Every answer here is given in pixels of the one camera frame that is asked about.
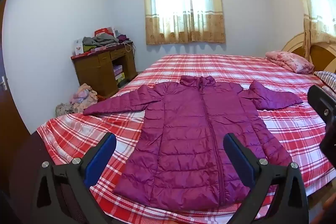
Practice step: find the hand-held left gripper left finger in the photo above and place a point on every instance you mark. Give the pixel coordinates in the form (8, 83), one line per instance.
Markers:
(101, 158)

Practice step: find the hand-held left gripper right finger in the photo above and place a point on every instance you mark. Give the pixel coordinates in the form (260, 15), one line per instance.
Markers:
(239, 161)

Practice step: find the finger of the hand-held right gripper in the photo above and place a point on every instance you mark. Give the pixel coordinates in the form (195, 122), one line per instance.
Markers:
(321, 103)

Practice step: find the purple puffer jacket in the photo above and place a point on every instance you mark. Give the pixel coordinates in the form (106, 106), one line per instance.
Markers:
(189, 134)

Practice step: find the grey clothes heap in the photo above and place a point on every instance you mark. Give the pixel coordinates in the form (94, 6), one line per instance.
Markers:
(64, 109)

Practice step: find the pink clothes heap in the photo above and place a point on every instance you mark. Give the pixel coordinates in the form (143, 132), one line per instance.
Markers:
(84, 98)

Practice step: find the grey clothes pile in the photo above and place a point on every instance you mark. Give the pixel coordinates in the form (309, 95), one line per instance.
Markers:
(101, 40)

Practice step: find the purple folded clothes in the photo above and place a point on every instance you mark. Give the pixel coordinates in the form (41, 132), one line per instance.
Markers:
(122, 38)

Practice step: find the striped pillow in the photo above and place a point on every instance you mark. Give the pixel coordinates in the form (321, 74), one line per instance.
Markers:
(326, 78)

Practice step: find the red plaid bed sheet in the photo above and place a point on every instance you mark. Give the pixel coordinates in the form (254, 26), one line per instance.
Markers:
(283, 129)

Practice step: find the wooden bed headboard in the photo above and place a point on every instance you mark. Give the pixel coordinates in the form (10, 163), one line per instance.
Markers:
(319, 56)

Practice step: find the pink floral folded quilt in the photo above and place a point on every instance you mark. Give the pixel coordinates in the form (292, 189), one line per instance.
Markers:
(291, 61)

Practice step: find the stack of flat boxes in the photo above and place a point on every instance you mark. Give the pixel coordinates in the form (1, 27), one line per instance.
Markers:
(119, 74)

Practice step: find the wooden desk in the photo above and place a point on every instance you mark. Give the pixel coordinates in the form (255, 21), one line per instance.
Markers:
(102, 69)

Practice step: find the brown wooden door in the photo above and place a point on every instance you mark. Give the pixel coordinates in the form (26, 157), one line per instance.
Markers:
(10, 119)

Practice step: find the white printed box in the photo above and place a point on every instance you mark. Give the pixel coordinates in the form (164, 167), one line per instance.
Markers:
(78, 47)

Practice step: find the red cardboard box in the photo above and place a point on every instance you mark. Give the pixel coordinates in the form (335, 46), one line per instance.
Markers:
(103, 31)

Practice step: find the beige floral window curtain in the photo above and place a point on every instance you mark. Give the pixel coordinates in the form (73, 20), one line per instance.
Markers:
(183, 3)

